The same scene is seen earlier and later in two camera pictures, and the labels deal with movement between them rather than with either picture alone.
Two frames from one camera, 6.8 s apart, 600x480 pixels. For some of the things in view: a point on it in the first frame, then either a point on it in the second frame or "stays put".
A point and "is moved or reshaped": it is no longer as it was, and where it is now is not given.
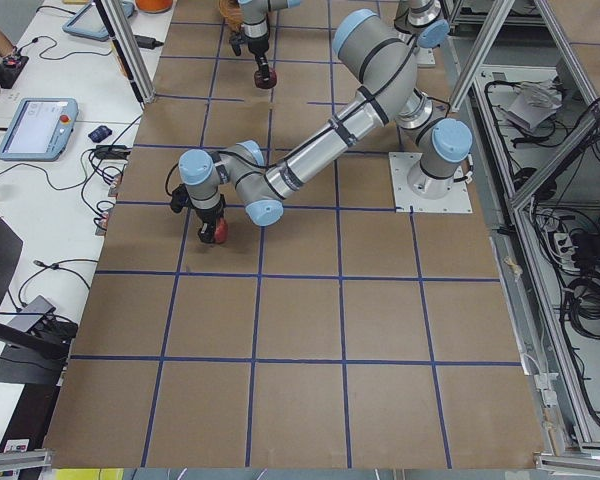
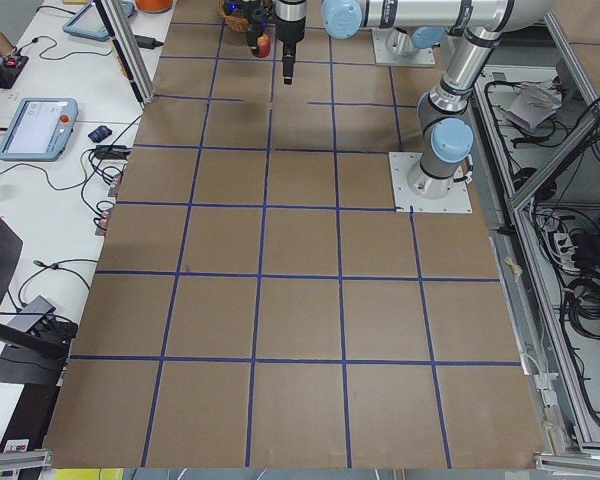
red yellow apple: [221, 233] is moved or reshaped
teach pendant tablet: [38, 130] stays put
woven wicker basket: [233, 12] stays put
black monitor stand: [30, 357] stays put
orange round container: [153, 6] stays put
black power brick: [147, 42] stays put
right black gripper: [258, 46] to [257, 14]
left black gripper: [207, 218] to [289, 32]
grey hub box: [25, 322] stays put
